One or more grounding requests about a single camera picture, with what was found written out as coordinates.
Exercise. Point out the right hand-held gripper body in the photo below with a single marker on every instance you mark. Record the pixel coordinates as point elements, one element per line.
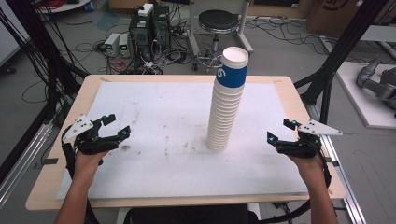
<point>306,143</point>

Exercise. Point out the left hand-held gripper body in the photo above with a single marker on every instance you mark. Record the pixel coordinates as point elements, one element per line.
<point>83,137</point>

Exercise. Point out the stack of white paper cups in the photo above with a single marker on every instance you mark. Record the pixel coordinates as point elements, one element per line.
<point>225,102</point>

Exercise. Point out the person's right hand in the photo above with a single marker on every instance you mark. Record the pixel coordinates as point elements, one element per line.
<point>308,166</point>

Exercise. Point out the person's left hand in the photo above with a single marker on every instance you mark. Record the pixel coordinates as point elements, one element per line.
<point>88,165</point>

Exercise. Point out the black tape strip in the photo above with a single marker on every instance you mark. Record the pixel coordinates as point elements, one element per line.
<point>49,161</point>

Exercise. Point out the white table mat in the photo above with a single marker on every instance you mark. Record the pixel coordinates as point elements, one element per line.
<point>174,155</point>

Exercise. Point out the white platform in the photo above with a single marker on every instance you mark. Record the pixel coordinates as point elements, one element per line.
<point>367,112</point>

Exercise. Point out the grey power supply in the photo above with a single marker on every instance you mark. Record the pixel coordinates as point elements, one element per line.
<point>124,45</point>
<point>111,45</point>

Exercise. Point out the black computer tower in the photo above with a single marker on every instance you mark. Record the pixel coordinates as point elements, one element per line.
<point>162,28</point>
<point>141,37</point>

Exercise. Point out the person's dark trousers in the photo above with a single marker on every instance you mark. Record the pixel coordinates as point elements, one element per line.
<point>190,215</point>

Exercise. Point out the brown cardboard box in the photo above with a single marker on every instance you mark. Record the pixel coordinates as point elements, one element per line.
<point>330,18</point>

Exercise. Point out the white box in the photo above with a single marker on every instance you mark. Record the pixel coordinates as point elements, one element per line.
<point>145,10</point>

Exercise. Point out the round white table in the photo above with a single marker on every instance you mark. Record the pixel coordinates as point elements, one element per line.
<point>62,6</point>

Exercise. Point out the black round stool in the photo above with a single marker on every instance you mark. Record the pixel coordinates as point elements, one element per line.
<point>218,20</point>

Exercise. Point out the white board panel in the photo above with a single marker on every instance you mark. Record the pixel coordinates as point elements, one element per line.
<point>7,34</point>

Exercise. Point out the aluminium rail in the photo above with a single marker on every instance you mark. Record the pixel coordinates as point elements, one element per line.
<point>21,165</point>
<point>345,186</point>

